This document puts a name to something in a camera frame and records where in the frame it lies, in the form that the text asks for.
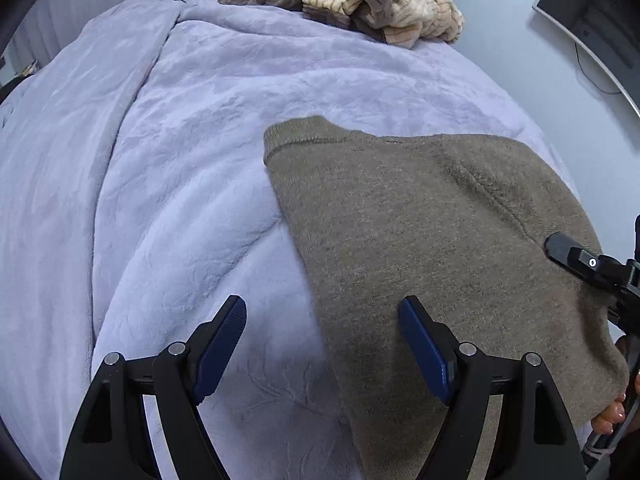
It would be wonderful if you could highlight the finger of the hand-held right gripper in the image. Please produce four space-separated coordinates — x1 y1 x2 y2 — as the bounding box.
544 231 608 282

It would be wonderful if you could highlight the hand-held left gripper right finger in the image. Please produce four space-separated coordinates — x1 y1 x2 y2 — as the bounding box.
398 295 587 480

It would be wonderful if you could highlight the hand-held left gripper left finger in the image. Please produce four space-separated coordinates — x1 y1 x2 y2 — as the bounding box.
59 294 248 480

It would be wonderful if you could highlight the grey-brown knit sweater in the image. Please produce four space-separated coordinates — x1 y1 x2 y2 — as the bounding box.
263 115 630 480

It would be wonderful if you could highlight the person's right hand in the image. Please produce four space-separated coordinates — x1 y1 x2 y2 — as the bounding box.
590 335 640 437

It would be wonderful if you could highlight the lavender fleece blanket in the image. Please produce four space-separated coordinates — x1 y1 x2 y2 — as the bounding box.
0 0 581 480

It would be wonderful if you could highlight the black flat screen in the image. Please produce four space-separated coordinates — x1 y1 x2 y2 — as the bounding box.
532 0 640 117

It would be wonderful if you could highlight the beige striped fuzzy garment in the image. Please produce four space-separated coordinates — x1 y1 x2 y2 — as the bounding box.
300 0 466 50

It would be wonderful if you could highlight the thin black cable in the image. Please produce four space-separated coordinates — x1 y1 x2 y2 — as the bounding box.
574 41 622 96

